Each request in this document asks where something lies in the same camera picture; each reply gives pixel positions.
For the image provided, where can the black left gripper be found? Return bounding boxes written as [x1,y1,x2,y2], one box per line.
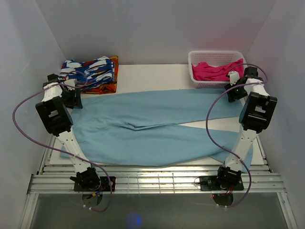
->
[61,88,83,109]

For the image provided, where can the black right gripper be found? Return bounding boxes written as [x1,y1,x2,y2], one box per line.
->
[225,80,248,102]

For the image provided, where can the light blue trousers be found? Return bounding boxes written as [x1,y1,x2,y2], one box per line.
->
[71,89,243,167]

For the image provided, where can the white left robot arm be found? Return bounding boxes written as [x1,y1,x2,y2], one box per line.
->
[35,74,101,191]

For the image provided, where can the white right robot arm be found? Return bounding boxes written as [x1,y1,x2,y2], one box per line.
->
[215,64,277,190]

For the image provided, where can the pink trousers in basket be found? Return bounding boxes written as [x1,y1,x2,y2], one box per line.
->
[192,58,244,82]

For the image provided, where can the orange folded trousers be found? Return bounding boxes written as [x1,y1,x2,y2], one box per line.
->
[81,56,119,94]

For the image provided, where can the blue white patterned folded trousers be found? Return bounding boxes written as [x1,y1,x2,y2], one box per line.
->
[59,56,119,94]

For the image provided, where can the white plastic basket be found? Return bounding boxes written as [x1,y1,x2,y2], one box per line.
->
[188,51,246,88]

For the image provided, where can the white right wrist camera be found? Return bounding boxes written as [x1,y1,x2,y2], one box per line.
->
[226,71,240,86]

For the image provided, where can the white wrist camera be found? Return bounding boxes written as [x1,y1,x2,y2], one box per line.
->
[63,79,77,90]
[226,71,240,86]

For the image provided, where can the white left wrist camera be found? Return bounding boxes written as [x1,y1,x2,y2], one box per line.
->
[63,79,77,90]

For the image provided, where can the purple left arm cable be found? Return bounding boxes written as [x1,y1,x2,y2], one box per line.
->
[11,71,114,212]

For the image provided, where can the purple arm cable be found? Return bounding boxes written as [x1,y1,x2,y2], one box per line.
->
[11,71,114,212]
[193,63,269,208]

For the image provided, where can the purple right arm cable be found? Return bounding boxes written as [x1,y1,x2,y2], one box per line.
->
[193,63,269,208]

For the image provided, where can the aluminium table edge rail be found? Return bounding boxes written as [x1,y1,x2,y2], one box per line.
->
[20,164,297,229]

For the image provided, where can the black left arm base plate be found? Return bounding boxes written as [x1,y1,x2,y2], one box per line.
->
[73,176,116,192]

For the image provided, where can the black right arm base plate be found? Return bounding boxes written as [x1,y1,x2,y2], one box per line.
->
[198,176,244,191]

